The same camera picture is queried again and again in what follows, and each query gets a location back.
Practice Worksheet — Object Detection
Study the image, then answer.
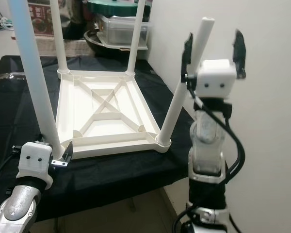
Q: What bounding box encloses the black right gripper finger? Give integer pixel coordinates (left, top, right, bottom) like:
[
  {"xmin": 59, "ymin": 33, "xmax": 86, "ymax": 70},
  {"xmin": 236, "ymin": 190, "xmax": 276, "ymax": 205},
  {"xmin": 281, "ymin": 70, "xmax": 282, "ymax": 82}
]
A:
[
  {"xmin": 234, "ymin": 29, "xmax": 247, "ymax": 78},
  {"xmin": 182, "ymin": 33, "xmax": 194, "ymax": 77}
]

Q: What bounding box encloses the cream plastic children table top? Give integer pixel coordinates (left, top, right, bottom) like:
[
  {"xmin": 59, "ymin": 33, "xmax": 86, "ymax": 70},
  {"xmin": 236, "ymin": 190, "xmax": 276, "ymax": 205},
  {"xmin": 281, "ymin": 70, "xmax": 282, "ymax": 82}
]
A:
[{"xmin": 56, "ymin": 69, "xmax": 173, "ymax": 160}]

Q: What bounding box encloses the clear tape strip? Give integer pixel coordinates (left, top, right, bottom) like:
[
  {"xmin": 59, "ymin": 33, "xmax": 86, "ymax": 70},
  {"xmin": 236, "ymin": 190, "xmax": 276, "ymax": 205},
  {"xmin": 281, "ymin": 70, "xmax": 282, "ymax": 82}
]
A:
[{"xmin": 0, "ymin": 73, "xmax": 27, "ymax": 79}]

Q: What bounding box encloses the black tablecloth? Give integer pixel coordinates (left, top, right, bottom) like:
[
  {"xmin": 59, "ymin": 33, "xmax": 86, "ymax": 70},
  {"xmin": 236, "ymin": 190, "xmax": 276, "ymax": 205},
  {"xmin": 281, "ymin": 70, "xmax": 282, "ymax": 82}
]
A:
[{"xmin": 0, "ymin": 55, "xmax": 199, "ymax": 221}]

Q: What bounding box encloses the clear plastic container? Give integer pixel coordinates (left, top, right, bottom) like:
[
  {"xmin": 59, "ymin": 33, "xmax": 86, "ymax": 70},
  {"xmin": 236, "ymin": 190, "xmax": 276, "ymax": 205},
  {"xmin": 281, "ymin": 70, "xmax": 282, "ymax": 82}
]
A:
[{"xmin": 96, "ymin": 15, "xmax": 150, "ymax": 47}]

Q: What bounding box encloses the green pot lid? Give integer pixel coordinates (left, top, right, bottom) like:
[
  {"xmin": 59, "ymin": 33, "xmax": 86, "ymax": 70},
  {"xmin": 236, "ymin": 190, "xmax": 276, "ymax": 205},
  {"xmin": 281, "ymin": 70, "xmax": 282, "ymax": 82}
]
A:
[{"xmin": 87, "ymin": 0, "xmax": 139, "ymax": 16}]

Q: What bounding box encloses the black wok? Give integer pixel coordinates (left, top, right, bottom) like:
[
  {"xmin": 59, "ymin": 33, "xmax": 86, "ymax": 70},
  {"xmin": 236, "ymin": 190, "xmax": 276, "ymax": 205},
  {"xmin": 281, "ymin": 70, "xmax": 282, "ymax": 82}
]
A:
[{"xmin": 85, "ymin": 30, "xmax": 131, "ymax": 58}]

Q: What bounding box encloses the beige patterned cloth cover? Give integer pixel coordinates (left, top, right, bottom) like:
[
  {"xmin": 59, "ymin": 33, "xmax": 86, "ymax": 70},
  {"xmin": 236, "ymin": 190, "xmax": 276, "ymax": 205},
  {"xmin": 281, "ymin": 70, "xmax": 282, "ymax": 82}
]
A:
[{"xmin": 32, "ymin": 36, "xmax": 93, "ymax": 56}]

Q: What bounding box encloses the black plastic bag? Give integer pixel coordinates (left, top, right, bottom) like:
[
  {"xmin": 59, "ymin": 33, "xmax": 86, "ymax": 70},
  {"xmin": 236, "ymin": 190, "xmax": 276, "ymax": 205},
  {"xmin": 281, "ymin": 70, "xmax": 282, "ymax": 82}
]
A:
[{"xmin": 63, "ymin": 0, "xmax": 93, "ymax": 39}]

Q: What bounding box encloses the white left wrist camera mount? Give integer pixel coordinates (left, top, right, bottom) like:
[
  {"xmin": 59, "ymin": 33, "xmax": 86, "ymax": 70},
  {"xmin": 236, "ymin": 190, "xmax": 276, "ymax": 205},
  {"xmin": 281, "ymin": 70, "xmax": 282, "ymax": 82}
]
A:
[{"xmin": 18, "ymin": 141, "xmax": 54, "ymax": 190}]

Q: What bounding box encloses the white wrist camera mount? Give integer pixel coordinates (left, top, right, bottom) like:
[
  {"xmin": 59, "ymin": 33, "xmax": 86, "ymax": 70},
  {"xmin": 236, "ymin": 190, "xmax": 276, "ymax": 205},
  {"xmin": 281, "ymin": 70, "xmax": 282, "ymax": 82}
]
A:
[
  {"xmin": 194, "ymin": 59, "xmax": 237, "ymax": 98},
  {"xmin": 18, "ymin": 141, "xmax": 54, "ymax": 190}
]

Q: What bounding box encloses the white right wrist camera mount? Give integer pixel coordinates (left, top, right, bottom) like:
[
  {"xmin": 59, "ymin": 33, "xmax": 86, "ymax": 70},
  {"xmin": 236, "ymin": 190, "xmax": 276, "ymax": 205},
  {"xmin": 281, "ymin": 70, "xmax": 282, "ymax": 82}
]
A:
[{"xmin": 194, "ymin": 59, "xmax": 237, "ymax": 98}]

